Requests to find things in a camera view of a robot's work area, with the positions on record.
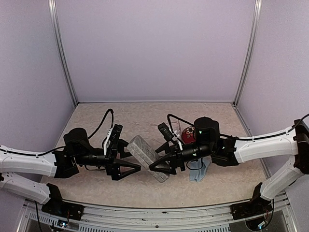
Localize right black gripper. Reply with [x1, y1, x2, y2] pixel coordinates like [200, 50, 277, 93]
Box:
[149, 140, 214, 174]

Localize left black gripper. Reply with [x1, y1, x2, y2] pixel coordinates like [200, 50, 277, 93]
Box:
[74, 138, 141, 180]

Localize grey glasses case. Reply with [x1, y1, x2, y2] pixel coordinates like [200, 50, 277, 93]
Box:
[127, 135, 169, 183]

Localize small blue cleaning cloth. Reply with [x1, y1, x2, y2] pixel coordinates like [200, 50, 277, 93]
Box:
[188, 157, 211, 182]

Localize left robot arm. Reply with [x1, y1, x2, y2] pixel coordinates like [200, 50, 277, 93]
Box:
[0, 125, 141, 220]

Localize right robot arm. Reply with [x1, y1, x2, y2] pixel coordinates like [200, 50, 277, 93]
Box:
[149, 117, 309, 220]

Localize red floral plate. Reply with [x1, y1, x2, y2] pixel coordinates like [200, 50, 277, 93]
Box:
[181, 126, 196, 144]

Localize clear pink glasses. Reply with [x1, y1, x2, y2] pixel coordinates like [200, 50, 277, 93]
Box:
[150, 118, 188, 140]

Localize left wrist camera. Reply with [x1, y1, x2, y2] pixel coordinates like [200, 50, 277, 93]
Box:
[102, 124, 123, 156]

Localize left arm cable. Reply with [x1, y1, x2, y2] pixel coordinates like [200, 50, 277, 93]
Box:
[0, 108, 115, 158]

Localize front aluminium rail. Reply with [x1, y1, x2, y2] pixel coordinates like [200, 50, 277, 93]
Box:
[16, 190, 297, 232]

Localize left aluminium frame post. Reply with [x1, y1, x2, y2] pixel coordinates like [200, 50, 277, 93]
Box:
[48, 0, 79, 108]

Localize aluminium frame post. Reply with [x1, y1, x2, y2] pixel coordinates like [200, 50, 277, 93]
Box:
[48, 0, 79, 108]
[233, 0, 263, 108]

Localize right aluminium frame post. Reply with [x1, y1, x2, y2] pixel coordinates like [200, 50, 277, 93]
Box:
[233, 0, 263, 108]

